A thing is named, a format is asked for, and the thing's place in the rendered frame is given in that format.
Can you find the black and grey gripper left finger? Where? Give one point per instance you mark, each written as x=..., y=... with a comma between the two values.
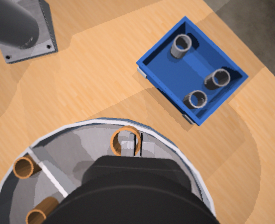
x=128, y=147

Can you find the blue crate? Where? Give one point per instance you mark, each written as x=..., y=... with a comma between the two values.
x=185, y=75

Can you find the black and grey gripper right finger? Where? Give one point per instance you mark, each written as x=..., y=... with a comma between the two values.
x=147, y=148

